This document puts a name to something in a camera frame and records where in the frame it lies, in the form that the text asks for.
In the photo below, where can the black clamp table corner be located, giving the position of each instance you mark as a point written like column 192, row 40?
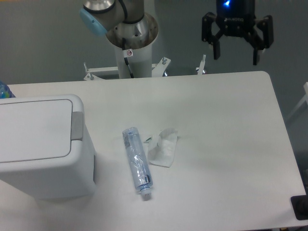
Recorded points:
column 300, row 206

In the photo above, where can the white frame right edge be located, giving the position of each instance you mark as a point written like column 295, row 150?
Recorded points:
column 300, row 107

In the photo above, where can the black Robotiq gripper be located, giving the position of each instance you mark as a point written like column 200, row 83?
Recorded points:
column 233, row 15

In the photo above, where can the crumpled white plastic wrapper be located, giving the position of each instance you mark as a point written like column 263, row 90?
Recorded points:
column 161, row 147

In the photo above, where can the white trash can body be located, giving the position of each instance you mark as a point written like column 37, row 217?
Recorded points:
column 69, row 176

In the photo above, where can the white trash can lid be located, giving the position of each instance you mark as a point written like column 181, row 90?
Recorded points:
column 31, row 129

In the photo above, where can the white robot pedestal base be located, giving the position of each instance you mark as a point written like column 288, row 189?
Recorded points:
column 130, row 63

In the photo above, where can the crushed clear plastic bottle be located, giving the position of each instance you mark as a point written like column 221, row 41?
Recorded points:
column 138, row 164

